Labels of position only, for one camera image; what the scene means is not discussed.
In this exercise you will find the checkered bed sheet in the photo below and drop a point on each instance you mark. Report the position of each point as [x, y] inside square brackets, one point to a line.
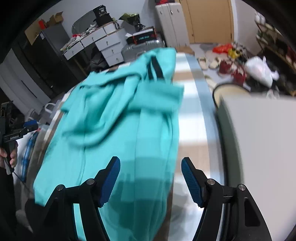
[198, 140]

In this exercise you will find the white plastic bag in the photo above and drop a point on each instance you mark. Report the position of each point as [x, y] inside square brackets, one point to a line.
[258, 69]

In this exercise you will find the teal hooded sweatshirt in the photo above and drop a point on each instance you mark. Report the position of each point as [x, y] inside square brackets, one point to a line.
[130, 113]

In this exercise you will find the silver suitcase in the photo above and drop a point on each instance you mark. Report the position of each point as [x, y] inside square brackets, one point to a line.
[133, 51]

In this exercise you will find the wooden door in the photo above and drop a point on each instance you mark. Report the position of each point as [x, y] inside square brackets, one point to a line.
[209, 21]

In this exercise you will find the shoe rack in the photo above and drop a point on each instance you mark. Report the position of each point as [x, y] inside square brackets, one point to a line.
[279, 54]

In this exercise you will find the round beige stool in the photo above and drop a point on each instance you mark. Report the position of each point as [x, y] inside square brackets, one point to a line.
[226, 89]

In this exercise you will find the white storage box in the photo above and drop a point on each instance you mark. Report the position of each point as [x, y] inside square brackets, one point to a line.
[259, 145]

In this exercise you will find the white wardrobe cabinet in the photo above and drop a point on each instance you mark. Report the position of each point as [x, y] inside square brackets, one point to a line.
[172, 20]

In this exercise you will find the oval mirror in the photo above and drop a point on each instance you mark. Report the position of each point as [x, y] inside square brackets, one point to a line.
[83, 23]

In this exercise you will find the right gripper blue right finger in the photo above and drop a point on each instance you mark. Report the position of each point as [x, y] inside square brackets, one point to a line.
[229, 213]

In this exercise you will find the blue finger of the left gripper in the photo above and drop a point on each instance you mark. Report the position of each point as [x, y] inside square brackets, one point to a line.
[30, 124]

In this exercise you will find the black digital clock box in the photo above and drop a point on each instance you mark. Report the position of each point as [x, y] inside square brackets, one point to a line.
[143, 36]

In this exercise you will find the black box on dresser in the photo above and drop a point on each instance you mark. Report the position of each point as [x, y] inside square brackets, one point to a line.
[102, 17]

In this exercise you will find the white drawer dresser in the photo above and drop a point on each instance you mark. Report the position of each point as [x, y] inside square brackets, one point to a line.
[108, 40]

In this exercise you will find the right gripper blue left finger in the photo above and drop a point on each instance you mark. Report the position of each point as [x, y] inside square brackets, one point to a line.
[58, 221]

